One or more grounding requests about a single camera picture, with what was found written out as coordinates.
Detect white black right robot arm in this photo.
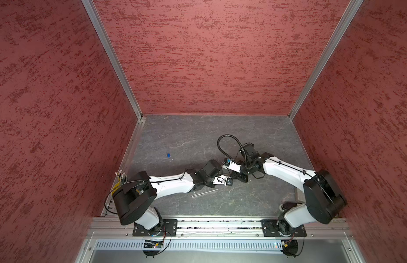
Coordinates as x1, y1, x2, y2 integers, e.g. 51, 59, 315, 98
229, 143, 348, 237

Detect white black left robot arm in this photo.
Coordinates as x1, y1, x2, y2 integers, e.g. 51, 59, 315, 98
111, 160, 229, 235

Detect pencils in cup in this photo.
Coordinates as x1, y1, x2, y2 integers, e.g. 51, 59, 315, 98
115, 170, 128, 185

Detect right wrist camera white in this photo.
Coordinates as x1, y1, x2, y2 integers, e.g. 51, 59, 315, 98
222, 158, 241, 173

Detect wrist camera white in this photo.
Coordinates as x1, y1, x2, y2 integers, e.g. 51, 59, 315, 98
213, 175, 233, 186
222, 158, 241, 173

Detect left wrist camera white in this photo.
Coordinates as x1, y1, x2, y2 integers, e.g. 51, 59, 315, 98
213, 175, 233, 186

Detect black right camera cable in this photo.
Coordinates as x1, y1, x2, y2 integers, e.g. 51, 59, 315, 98
217, 134, 248, 162

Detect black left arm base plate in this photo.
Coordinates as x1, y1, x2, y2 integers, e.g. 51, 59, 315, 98
132, 219, 178, 237

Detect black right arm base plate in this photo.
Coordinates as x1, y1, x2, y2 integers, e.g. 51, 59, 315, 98
260, 219, 307, 238

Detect aluminium front rail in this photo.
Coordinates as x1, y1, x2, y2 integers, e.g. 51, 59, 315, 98
87, 216, 354, 240

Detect white slotted cable duct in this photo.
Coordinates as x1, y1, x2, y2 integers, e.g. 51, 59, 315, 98
94, 239, 282, 254

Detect aluminium corner frame post right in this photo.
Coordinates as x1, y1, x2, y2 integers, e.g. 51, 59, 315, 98
288, 0, 363, 120

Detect aluminium corner frame post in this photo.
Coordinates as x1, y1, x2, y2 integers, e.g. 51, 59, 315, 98
288, 0, 363, 120
82, 0, 143, 121

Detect aluminium corner frame post left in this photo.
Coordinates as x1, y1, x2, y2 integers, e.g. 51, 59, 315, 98
82, 0, 143, 121

